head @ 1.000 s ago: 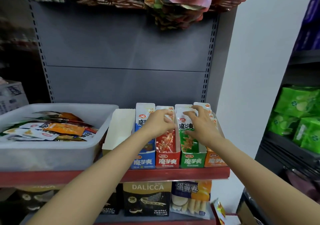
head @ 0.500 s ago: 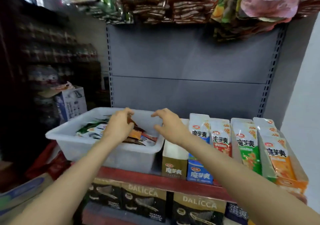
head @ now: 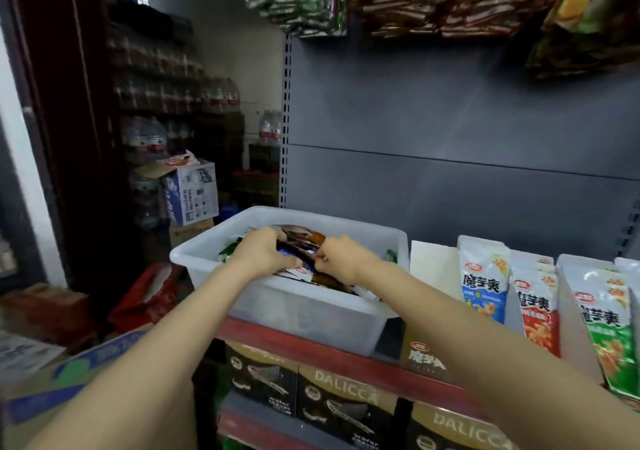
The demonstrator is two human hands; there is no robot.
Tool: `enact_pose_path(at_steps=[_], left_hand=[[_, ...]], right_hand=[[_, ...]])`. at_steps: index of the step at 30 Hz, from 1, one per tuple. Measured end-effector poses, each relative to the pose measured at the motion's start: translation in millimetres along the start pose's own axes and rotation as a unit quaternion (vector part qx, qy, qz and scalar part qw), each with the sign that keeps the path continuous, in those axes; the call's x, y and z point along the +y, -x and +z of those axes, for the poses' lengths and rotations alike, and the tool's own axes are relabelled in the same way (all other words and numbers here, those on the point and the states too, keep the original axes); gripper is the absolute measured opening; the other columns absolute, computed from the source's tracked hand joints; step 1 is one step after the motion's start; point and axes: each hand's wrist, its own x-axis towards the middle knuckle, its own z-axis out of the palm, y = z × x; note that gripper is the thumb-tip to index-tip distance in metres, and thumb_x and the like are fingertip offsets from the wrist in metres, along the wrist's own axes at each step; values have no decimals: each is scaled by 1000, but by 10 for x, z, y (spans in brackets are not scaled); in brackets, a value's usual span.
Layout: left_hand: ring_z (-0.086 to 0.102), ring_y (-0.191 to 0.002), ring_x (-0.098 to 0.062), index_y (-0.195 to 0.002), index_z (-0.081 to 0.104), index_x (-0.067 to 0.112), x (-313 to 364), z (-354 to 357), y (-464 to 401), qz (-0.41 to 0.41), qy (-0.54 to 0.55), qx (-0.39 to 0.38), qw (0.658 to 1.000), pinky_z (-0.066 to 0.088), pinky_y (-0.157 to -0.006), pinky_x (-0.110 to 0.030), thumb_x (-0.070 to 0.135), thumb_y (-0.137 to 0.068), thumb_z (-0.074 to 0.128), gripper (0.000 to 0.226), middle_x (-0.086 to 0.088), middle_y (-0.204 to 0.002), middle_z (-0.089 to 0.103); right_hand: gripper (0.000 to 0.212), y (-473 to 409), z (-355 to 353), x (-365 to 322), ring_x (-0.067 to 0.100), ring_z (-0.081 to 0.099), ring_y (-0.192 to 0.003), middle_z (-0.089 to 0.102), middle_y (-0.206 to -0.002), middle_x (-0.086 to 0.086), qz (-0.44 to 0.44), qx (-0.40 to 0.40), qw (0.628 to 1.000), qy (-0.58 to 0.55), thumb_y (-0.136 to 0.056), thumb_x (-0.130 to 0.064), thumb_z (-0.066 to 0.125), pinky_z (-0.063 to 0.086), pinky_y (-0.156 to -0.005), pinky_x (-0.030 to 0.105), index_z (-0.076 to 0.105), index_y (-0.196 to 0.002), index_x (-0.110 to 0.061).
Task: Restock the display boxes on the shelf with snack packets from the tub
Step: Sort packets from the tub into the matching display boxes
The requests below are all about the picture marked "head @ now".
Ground person's right hand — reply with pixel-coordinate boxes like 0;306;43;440
313;235;384;288

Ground white blue carton box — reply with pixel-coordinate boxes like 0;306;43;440
135;151;221;228

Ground white plastic bin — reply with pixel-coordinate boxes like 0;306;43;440
170;205;411;358

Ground person's left forearm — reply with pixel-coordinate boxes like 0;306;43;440
25;259;266;450

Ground dark rack of bottled water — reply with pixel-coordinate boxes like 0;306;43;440
105;0;286;226

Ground person's left hand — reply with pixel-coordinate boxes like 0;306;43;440
228;227;304;281

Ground person's right forearm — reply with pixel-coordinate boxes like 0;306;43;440
360;265;640;450

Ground dark brown door frame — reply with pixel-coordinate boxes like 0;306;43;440
5;0;121;306

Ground blue print cardboard carton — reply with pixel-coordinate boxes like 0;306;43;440
0;325;151;450

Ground black beverage rack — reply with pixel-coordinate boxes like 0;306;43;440
0;145;46;291

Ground red carton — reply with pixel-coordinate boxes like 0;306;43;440
0;283;96;346

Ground plain brown cardboard carton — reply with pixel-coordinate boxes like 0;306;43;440
168;217;216;248

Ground orange snack packets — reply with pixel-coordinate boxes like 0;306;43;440
612;255;640;286

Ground row of hanging brown bags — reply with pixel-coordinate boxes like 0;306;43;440
345;0;581;38

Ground red plastic bag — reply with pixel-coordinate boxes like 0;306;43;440
108;263;188;334

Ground blue snack packets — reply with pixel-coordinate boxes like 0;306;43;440
458;235;511;324

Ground pile of snack packets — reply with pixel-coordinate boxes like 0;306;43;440
218;225;396;301

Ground row of hanging green bags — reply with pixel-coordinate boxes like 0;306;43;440
245;0;349;38

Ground hanging yellow green snack bags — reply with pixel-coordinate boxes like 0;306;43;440
528;0;640;78

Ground black display carton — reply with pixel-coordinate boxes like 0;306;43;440
296;365;399;450
225;343;299;418
405;399;521;450

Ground gold display box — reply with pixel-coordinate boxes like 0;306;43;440
400;241;461;374

